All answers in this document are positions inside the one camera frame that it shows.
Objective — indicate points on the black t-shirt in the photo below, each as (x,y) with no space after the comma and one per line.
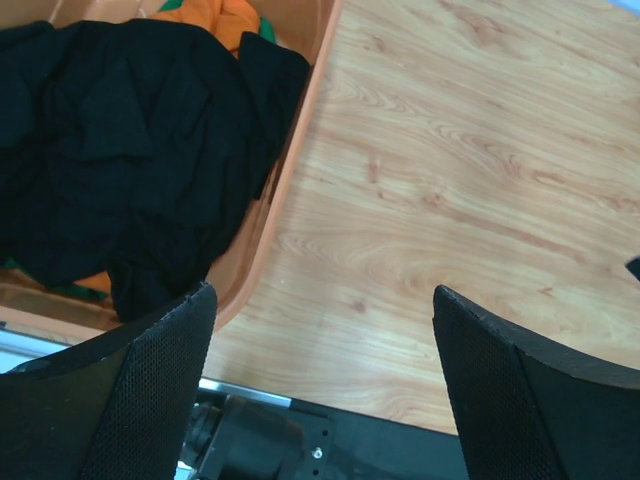
(135,150)

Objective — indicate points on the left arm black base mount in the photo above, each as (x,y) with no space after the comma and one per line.
(238,432)

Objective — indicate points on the orange plastic basket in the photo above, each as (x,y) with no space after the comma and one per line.
(307,27)

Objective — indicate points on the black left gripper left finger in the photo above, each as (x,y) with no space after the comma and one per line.
(116,406)

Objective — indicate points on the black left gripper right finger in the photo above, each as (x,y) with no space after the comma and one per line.
(527,407)

